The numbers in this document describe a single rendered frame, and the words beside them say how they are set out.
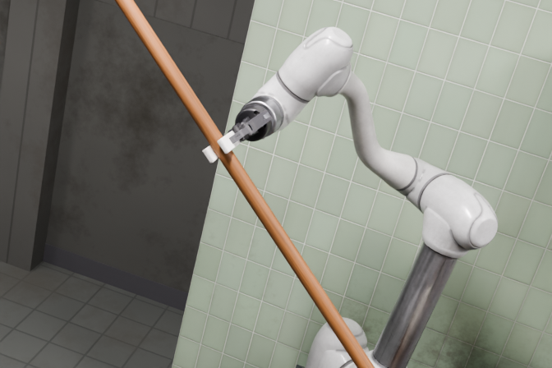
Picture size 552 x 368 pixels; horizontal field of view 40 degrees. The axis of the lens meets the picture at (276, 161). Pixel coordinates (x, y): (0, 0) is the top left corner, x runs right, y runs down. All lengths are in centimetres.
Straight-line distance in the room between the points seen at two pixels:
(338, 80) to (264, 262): 137
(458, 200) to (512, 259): 83
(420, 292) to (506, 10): 97
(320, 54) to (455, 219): 57
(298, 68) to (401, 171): 48
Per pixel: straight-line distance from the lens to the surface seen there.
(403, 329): 212
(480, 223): 195
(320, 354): 233
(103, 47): 411
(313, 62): 167
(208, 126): 147
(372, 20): 259
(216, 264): 303
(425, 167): 208
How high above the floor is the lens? 250
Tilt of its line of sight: 22 degrees down
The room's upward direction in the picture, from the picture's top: 14 degrees clockwise
